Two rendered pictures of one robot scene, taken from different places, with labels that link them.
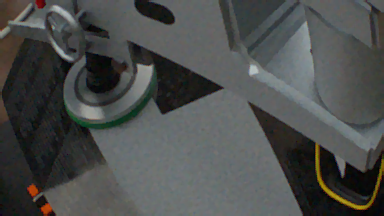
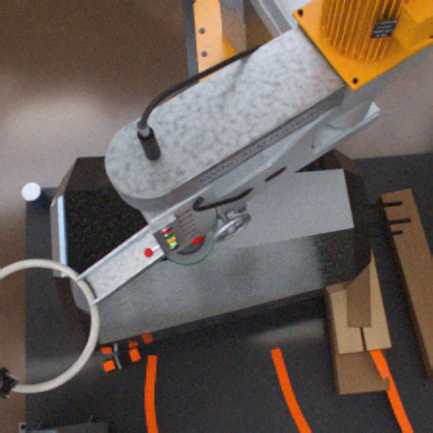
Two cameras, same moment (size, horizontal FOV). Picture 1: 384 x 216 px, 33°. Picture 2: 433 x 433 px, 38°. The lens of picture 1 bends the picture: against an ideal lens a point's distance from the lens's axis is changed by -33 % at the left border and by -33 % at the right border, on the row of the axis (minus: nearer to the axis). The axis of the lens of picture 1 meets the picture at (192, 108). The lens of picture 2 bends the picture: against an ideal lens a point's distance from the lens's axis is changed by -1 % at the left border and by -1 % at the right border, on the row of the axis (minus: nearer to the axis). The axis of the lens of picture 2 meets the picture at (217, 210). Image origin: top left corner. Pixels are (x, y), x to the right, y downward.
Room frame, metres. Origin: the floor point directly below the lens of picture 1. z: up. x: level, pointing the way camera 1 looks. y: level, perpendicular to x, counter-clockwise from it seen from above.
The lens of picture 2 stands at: (0.91, 0.72, 3.22)
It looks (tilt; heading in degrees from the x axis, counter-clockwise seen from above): 73 degrees down; 288
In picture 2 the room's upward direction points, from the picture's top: 10 degrees counter-clockwise
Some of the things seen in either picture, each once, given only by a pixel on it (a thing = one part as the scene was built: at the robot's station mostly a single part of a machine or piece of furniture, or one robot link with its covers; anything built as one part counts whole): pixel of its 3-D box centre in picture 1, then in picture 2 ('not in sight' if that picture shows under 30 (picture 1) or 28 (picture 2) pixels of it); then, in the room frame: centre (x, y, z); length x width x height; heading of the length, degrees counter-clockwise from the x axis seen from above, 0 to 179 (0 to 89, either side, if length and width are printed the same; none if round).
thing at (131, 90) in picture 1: (103, 80); (186, 236); (1.23, 0.16, 0.89); 0.21 x 0.21 x 0.01
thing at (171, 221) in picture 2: not in sight; (168, 235); (1.21, 0.29, 1.41); 0.08 x 0.03 x 0.28; 41
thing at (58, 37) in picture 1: (75, 19); (225, 219); (1.06, 0.17, 1.24); 0.15 x 0.10 x 0.15; 41
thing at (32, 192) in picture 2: not in sight; (35, 195); (2.20, -0.14, 0.08); 0.10 x 0.10 x 0.13
